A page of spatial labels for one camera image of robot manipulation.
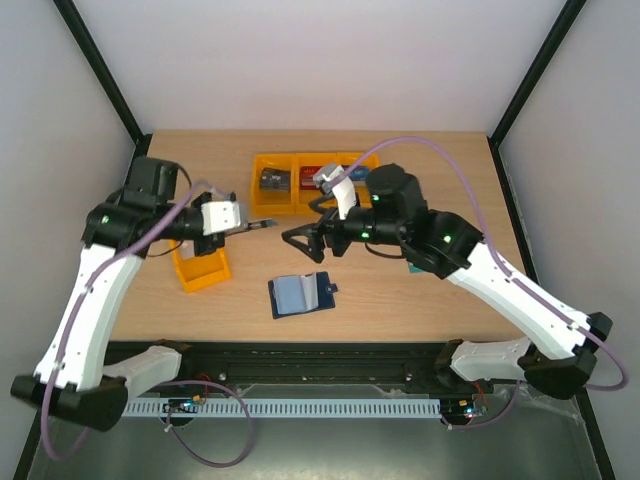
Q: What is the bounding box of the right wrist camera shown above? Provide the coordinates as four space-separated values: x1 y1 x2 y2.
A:
309 163 359 220

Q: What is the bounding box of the blue card stack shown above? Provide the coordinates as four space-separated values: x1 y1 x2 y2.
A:
349 165 370 182

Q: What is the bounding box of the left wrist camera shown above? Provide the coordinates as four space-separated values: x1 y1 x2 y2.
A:
201 200 248 236

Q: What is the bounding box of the small yellow bin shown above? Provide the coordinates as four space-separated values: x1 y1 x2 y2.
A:
169 240 232 293

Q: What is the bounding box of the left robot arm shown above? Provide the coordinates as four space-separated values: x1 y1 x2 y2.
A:
11 156 248 431

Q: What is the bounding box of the teal green card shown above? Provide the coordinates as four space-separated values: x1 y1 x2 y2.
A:
408 263 425 273

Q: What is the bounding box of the black card stack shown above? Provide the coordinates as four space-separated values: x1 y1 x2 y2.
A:
259 168 291 193

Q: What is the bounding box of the blue leather card holder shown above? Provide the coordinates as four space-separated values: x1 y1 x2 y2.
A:
267 271 338 319

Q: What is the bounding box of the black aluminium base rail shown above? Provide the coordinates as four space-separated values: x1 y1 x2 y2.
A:
107 341 586 396

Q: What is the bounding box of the card in small bin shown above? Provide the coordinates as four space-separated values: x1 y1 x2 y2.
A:
179 242 195 260

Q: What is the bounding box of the white slotted cable duct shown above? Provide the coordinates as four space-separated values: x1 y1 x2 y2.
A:
123 398 441 419

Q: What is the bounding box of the yellow three-compartment bin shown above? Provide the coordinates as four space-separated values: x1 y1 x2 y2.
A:
250 152 362 217

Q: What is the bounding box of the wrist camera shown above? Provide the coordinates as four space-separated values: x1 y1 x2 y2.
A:
309 163 359 220
201 200 248 236

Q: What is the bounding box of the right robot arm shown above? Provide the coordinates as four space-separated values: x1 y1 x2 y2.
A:
282 164 612 400

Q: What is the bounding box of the red card stack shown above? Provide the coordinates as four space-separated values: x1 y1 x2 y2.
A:
299 165 325 191

